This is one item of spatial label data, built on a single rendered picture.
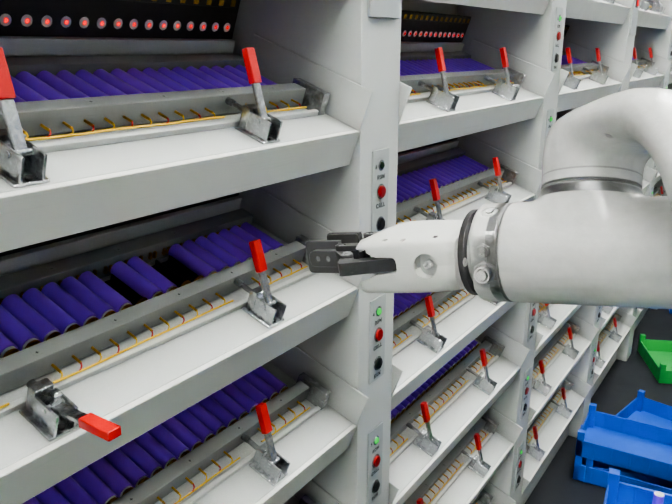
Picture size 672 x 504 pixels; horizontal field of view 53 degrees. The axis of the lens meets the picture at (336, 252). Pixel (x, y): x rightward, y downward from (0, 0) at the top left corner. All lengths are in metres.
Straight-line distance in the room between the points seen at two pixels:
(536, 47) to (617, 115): 0.97
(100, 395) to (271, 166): 0.28
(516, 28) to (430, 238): 0.95
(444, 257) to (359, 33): 0.35
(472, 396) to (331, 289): 0.66
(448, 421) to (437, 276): 0.80
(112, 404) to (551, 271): 0.38
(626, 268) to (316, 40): 0.49
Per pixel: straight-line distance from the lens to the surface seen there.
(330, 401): 0.97
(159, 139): 0.64
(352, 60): 0.83
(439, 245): 0.57
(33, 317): 0.67
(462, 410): 1.40
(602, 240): 0.53
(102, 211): 0.57
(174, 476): 0.80
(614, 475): 1.44
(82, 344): 0.65
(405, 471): 1.21
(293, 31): 0.88
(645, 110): 0.49
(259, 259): 0.74
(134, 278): 0.74
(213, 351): 0.70
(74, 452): 0.61
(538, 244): 0.54
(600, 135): 0.53
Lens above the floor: 1.25
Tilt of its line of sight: 17 degrees down
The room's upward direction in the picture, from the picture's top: straight up
